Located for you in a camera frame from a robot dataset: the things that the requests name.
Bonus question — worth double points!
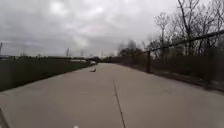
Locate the dark strip along fence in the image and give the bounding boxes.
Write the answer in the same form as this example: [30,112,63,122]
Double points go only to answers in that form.
[116,63,224,94]

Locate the dark chain-link fence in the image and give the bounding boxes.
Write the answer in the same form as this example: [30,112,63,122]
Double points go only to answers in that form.
[113,29,224,88]

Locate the row of bare trees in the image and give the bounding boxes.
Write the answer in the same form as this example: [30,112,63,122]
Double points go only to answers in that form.
[116,0,224,64]

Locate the grey concrete path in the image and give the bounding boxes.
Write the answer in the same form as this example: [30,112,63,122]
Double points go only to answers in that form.
[0,62,224,128]

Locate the green grass field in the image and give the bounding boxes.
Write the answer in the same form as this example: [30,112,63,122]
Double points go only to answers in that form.
[0,59,98,93]

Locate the distant low buildings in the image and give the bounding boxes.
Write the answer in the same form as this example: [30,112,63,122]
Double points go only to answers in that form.
[0,54,101,65]

